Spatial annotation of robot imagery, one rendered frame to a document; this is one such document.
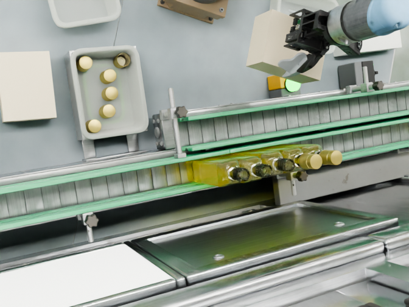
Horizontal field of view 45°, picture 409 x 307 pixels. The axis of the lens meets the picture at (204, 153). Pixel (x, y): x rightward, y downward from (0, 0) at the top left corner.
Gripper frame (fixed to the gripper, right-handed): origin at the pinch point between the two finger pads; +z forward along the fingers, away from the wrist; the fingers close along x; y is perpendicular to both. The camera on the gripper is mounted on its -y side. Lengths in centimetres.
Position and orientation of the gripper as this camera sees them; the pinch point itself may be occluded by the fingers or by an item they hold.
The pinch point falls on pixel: (291, 47)
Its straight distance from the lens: 119.3
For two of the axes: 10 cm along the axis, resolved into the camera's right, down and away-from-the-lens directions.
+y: -8.9, -2.0, -4.0
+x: -1.9, 9.8, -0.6
